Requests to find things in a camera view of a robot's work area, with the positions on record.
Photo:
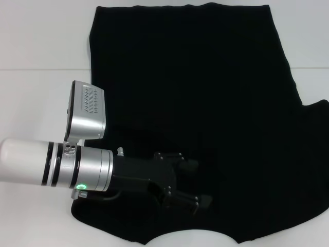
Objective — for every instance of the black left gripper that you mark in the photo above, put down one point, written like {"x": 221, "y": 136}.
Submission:
{"x": 144, "y": 175}

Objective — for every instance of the black shirt with FREE print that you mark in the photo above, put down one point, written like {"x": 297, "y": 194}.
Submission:
{"x": 205, "y": 90}

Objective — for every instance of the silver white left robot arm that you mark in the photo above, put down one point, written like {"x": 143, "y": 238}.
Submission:
{"x": 51, "y": 166}

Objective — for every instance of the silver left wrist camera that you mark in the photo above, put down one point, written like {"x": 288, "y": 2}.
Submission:
{"x": 87, "y": 110}

